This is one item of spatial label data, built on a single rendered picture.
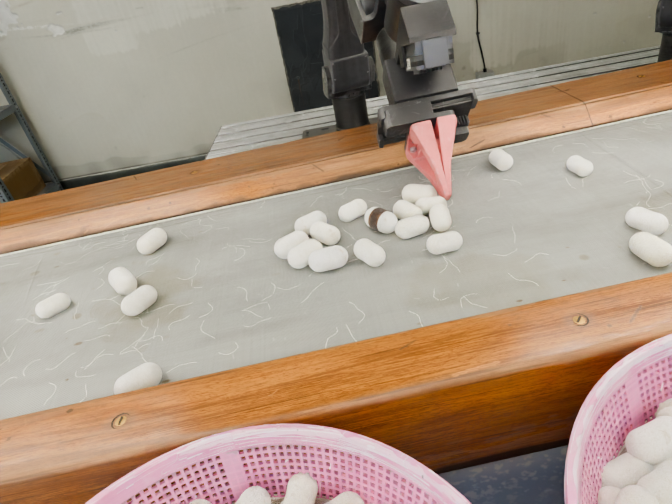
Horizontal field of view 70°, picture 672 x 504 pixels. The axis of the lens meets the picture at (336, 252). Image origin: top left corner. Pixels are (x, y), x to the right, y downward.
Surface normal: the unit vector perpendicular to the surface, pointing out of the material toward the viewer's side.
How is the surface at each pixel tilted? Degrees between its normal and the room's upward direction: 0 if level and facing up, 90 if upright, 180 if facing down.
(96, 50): 90
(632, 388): 72
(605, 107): 45
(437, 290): 0
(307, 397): 0
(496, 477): 0
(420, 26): 41
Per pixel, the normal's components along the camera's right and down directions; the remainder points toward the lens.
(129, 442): -0.17, -0.82
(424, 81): -0.05, -0.27
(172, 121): 0.04, 0.55
